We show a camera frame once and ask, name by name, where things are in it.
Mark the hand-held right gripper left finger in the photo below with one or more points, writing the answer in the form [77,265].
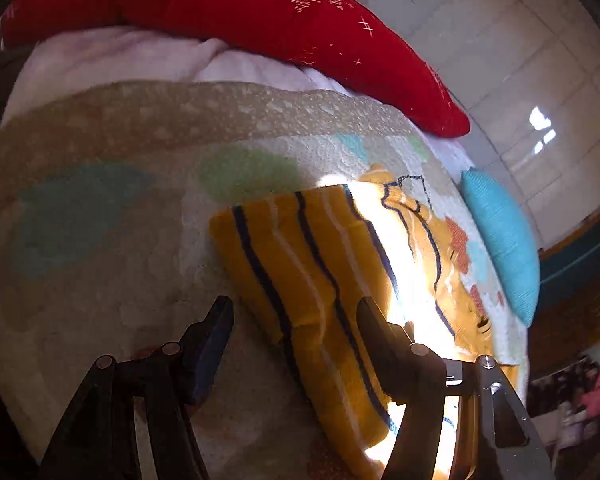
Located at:
[209,355]

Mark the printed quilted blanket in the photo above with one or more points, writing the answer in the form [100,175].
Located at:
[110,230]

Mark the yellow striped small garment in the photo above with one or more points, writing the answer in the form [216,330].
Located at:
[300,280]

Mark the blue cushion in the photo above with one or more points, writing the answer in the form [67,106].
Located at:
[506,240]

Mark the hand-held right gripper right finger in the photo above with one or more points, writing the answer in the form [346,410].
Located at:
[380,345]

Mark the red patterned pillow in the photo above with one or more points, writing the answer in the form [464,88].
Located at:
[240,10]

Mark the white fleece blanket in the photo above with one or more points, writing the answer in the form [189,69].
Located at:
[145,55]

